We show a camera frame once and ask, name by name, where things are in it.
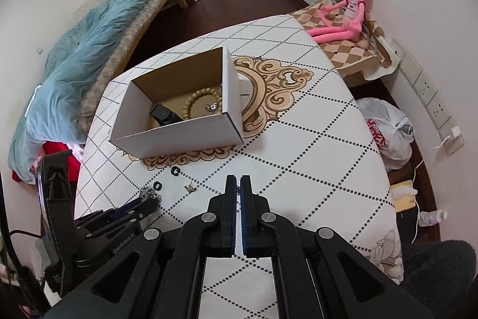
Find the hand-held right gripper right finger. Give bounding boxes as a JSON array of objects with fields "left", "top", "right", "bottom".
[{"left": 241, "top": 175, "right": 434, "bottom": 319}]

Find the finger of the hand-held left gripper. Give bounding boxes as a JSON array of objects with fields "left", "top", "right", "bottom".
[
  {"left": 74, "top": 209, "right": 149, "bottom": 236},
  {"left": 108, "top": 198, "right": 162, "bottom": 218}
]

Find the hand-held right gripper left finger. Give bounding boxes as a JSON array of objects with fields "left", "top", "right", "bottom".
[{"left": 48, "top": 175, "right": 238, "bottom": 319}]

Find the silver chain bracelet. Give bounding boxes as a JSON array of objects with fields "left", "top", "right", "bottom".
[{"left": 139, "top": 185, "right": 161, "bottom": 206}]

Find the white cardboard box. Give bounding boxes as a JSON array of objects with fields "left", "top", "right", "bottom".
[{"left": 108, "top": 45, "right": 245, "bottom": 159}]

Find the black pouch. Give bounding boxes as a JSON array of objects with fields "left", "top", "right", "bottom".
[{"left": 150, "top": 103, "right": 180, "bottom": 126}]

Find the silver pendant necklace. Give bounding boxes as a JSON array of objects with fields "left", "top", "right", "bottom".
[{"left": 203, "top": 83, "right": 225, "bottom": 114}]

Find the wooden bead bracelet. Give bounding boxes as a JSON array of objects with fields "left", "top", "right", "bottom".
[{"left": 182, "top": 87, "right": 223, "bottom": 123}]

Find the red cloth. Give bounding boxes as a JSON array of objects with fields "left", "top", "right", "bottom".
[{"left": 11, "top": 140, "right": 82, "bottom": 186}]

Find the white patterned tablecloth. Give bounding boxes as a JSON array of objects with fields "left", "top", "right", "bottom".
[{"left": 74, "top": 16, "right": 406, "bottom": 319}]

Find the blue quilt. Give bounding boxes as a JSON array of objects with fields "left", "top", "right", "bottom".
[{"left": 8, "top": 0, "right": 176, "bottom": 184}]

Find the yellow tissue box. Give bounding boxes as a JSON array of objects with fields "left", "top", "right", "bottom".
[{"left": 389, "top": 181, "right": 419, "bottom": 214}]

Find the white plastic bag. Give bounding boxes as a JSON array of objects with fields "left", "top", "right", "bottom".
[{"left": 355, "top": 97, "right": 415, "bottom": 172}]

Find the white bottle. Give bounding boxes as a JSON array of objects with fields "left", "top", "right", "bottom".
[{"left": 417, "top": 209, "right": 448, "bottom": 228}]

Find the brown checked cushion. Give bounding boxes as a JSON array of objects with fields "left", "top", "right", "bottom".
[{"left": 291, "top": 0, "right": 393, "bottom": 88}]

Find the black fuzzy cushion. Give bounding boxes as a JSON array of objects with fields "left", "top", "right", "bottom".
[{"left": 401, "top": 239, "right": 478, "bottom": 319}]

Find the pink plush toy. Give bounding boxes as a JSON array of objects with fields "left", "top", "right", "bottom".
[{"left": 311, "top": 0, "right": 376, "bottom": 43}]

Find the black cable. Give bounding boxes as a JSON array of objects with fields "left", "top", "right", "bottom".
[{"left": 0, "top": 228, "right": 51, "bottom": 310}]

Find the white charger cable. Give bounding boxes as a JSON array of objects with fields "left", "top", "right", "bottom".
[{"left": 408, "top": 128, "right": 462, "bottom": 245}]

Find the white wall socket panel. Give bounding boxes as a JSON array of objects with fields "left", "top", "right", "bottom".
[{"left": 390, "top": 38, "right": 466, "bottom": 155}]

